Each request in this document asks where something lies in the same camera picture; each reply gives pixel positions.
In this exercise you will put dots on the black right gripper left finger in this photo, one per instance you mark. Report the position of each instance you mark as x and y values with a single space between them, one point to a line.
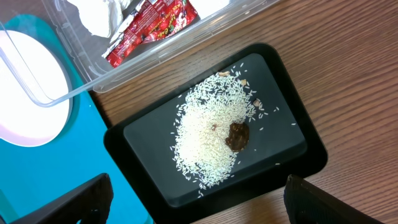
89 203

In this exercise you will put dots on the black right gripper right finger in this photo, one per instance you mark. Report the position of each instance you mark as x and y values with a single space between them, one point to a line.
306 203

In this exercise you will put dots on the brown food scrap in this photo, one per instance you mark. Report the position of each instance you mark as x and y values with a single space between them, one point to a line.
238 136

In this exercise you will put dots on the pile of white rice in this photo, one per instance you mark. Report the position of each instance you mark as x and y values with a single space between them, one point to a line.
245 92

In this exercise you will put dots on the large white round plate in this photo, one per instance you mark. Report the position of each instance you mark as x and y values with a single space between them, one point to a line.
31 76

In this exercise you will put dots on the red snack wrapper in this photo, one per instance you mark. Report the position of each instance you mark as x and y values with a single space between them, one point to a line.
149 21

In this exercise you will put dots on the clear plastic waste bin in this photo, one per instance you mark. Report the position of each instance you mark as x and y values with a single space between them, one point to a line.
57 25

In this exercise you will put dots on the teal plastic serving tray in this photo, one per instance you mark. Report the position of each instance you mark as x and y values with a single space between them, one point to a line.
31 177

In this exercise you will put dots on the black plastic tray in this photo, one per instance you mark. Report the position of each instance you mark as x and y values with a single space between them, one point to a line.
140 146

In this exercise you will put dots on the crumpled white tissue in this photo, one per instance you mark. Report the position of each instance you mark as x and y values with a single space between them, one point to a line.
103 17

